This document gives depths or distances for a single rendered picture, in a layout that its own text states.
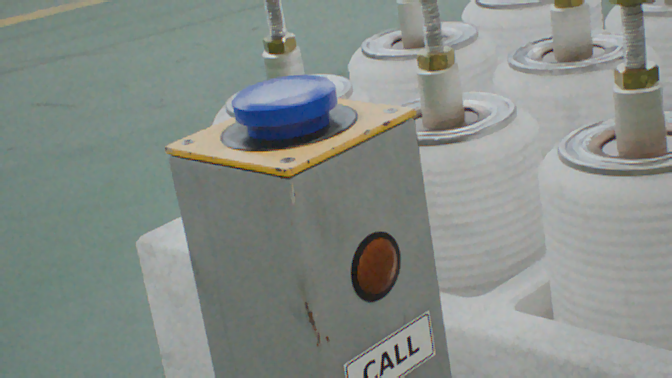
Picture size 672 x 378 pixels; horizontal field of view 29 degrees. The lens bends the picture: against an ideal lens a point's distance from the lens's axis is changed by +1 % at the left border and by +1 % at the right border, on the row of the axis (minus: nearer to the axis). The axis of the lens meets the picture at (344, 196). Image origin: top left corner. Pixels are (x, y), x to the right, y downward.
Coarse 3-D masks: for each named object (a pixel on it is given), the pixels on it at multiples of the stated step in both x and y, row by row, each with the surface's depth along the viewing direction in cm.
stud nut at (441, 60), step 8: (448, 48) 67; (416, 56) 67; (424, 56) 67; (432, 56) 66; (440, 56) 66; (448, 56) 67; (424, 64) 67; (432, 64) 67; (440, 64) 67; (448, 64) 67
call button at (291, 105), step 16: (272, 80) 51; (288, 80) 51; (304, 80) 50; (320, 80) 50; (240, 96) 50; (256, 96) 49; (272, 96) 49; (288, 96) 49; (304, 96) 48; (320, 96) 49; (336, 96) 50; (240, 112) 49; (256, 112) 48; (272, 112) 48; (288, 112) 48; (304, 112) 48; (320, 112) 49; (256, 128) 49; (272, 128) 49; (288, 128) 49; (304, 128) 49; (320, 128) 49
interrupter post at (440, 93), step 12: (420, 72) 67; (432, 72) 67; (444, 72) 66; (456, 72) 67; (420, 84) 67; (432, 84) 67; (444, 84) 67; (456, 84) 67; (420, 96) 68; (432, 96) 67; (444, 96) 67; (456, 96) 67; (432, 108) 67; (444, 108) 67; (456, 108) 67; (432, 120) 68; (444, 120) 67; (456, 120) 68
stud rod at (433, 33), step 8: (424, 0) 66; (432, 0) 66; (424, 8) 66; (432, 8) 66; (424, 16) 66; (432, 16) 66; (440, 16) 66; (424, 24) 66; (432, 24) 66; (424, 32) 67; (432, 32) 66; (440, 32) 67; (432, 40) 67; (440, 40) 67; (432, 48) 67; (440, 48) 67
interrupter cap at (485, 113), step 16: (464, 96) 71; (480, 96) 71; (496, 96) 70; (416, 112) 70; (464, 112) 69; (480, 112) 68; (496, 112) 68; (512, 112) 67; (416, 128) 68; (448, 128) 67; (464, 128) 66; (480, 128) 65; (496, 128) 66; (432, 144) 65
